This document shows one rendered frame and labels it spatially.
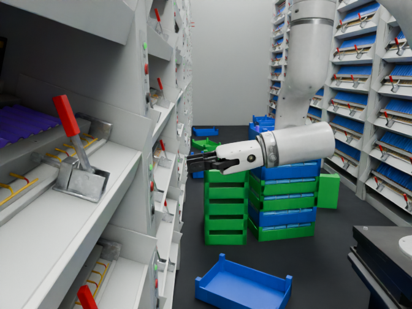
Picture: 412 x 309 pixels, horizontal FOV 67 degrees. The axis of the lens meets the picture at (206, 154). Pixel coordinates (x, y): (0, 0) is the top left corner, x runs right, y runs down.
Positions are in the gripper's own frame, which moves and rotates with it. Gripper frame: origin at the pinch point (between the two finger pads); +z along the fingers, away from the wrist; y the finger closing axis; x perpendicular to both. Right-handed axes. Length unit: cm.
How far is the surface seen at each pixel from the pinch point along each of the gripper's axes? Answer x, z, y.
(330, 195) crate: -65, -70, 104
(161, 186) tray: -7.3, 10.9, 9.0
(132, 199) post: 3.4, 9.2, -25.4
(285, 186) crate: -39, -35, 68
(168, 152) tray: -6.6, 11.9, 43.7
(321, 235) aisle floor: -70, -51, 71
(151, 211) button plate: -0.7, 7.6, -21.7
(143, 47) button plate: 25.2, 3.0, -21.8
